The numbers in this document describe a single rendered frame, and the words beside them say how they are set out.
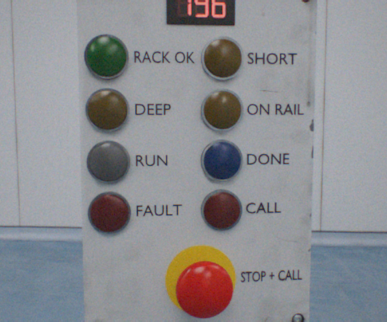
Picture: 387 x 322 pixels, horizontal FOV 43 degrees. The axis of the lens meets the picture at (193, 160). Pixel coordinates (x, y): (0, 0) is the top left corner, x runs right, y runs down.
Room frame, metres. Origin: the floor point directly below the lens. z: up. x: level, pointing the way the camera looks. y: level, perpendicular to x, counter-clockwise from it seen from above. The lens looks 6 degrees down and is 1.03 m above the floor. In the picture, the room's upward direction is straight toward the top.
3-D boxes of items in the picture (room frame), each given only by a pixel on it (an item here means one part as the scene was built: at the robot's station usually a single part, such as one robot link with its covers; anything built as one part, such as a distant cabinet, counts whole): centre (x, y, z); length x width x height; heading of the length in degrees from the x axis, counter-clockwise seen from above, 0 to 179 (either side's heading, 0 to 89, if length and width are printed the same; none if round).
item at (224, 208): (0.35, -0.02, 0.96); 0.03 x 0.01 x 0.03; 97
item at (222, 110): (0.35, -0.02, 1.03); 0.03 x 0.01 x 0.03; 97
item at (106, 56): (0.34, 0.06, 1.06); 0.03 x 0.01 x 0.03; 97
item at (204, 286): (0.34, -0.01, 0.90); 0.04 x 0.04 x 0.04; 7
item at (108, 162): (0.34, 0.06, 0.99); 0.03 x 0.01 x 0.03; 97
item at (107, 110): (0.34, 0.06, 1.03); 0.03 x 0.01 x 0.03; 97
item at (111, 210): (0.34, 0.06, 0.96); 0.03 x 0.01 x 0.03; 97
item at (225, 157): (0.35, -0.02, 0.99); 0.03 x 0.01 x 0.03; 97
